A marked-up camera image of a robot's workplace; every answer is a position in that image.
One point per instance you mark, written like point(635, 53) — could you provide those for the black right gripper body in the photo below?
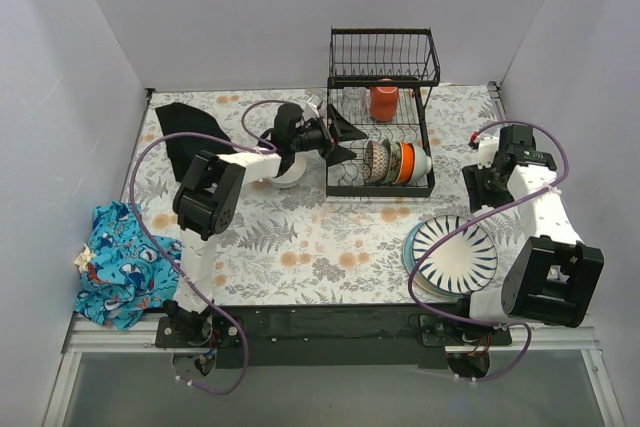
point(480, 187)

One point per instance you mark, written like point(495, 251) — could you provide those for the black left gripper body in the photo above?
point(327, 134)

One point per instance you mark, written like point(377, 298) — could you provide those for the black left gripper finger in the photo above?
point(340, 129)
point(338, 154)

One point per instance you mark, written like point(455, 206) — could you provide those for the clear faceted glass tumbler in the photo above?
point(353, 102)

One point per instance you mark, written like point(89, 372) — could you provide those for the cream pink bowl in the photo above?
point(293, 175)

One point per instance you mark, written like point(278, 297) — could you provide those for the blue patterned dark bowl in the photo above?
point(376, 161)

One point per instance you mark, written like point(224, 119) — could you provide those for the orange ceramic mug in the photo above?
point(383, 102)

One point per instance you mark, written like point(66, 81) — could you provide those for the green celadon bowl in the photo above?
point(387, 180)

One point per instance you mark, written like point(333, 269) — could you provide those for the black wire dish rack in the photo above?
point(379, 85)

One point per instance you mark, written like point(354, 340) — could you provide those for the white bowl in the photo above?
point(422, 164)

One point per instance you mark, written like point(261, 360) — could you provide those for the orange bowl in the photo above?
point(407, 163)

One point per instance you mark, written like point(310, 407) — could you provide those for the blue striped white plate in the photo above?
point(465, 264)

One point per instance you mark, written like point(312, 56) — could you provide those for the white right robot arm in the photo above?
point(554, 277)

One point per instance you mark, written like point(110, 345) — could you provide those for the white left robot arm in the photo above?
point(209, 193)

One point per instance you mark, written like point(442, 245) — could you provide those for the floral table mat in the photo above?
point(297, 245)

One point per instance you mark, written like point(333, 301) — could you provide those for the light green small bowl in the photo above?
point(398, 160)

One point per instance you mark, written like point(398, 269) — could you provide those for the black cloth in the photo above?
point(179, 118)

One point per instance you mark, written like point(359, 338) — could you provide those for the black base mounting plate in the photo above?
point(321, 335)

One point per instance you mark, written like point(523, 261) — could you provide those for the blue patterned cloth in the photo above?
point(122, 273)

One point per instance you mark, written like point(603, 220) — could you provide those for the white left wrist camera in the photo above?
point(314, 108)

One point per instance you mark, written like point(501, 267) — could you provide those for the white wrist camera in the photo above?
point(486, 148)
point(314, 108)

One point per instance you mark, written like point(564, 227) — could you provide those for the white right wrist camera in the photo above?
point(486, 148)

